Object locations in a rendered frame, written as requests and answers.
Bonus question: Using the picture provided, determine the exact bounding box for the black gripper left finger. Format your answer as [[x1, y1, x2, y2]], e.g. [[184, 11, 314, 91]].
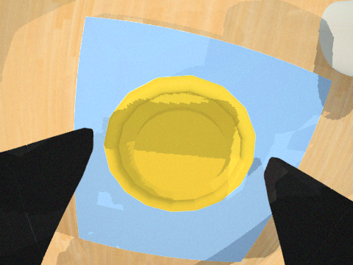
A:
[[0, 127, 93, 265]]

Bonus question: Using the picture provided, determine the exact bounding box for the white cylinder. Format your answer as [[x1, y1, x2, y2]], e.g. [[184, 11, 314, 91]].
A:
[[318, 0, 353, 77]]

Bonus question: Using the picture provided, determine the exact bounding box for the yellow plate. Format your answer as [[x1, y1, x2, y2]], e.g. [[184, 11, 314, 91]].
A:
[[104, 74, 256, 212]]

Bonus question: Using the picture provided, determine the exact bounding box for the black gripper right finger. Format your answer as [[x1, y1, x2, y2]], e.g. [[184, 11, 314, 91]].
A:
[[264, 157, 353, 265]]

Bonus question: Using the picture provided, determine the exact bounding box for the light blue mat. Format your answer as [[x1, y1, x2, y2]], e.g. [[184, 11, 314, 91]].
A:
[[74, 17, 332, 262]]

